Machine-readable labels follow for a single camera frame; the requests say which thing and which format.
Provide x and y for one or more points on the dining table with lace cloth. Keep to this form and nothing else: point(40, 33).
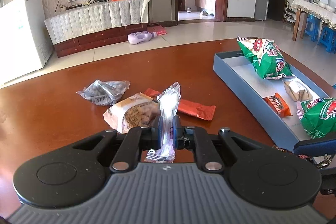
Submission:
point(306, 8)

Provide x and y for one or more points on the grey shallow box tray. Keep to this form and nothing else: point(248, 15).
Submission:
point(239, 75)

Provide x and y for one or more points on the red wooden tv cabinet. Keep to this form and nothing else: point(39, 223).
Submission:
point(97, 39)

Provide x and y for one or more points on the white chest freezer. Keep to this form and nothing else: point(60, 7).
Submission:
point(25, 42)

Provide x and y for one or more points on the clear bag of grey candies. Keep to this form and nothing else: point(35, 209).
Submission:
point(104, 93)

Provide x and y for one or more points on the small orange snack packet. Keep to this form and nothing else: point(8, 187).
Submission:
point(278, 105)

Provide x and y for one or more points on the brown white pastry packet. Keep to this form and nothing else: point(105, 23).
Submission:
point(296, 91)

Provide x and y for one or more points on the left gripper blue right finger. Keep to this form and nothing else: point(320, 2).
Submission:
point(201, 143)

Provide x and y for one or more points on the beige bread packet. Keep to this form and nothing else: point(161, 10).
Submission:
point(137, 110)

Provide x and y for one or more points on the clear silver candy packet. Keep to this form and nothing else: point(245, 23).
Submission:
point(168, 102)

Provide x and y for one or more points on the green prawn cracker bag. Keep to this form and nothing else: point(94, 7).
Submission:
point(266, 58)
point(318, 116)

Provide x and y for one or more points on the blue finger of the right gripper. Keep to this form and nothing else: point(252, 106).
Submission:
point(315, 147)

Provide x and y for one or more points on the purple detergent bottle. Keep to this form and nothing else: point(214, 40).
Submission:
point(138, 37)

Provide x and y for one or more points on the white lace cabinet cloth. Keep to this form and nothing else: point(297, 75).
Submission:
point(95, 18)

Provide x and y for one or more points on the long orange red snack packet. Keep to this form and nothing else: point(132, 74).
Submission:
point(186, 107)

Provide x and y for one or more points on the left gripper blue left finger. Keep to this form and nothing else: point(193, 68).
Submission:
point(131, 145)

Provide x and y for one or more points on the pink floor mat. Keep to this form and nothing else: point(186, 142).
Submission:
point(157, 28)

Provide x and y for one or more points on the blue plastic stool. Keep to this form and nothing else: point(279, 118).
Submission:
point(312, 27)
point(327, 39)

